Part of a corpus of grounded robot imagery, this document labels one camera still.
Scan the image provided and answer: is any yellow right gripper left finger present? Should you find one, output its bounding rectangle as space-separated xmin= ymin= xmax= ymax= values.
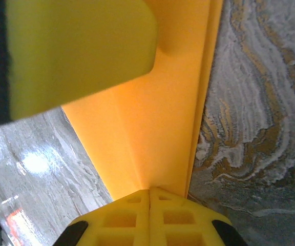
xmin=56 ymin=189 xmax=151 ymax=246

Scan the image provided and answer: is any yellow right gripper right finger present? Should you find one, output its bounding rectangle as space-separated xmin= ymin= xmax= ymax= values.
xmin=150 ymin=186 xmax=249 ymax=246

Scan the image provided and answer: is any orange paper sheet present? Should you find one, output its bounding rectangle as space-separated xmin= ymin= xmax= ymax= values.
xmin=61 ymin=0 xmax=224 ymax=201

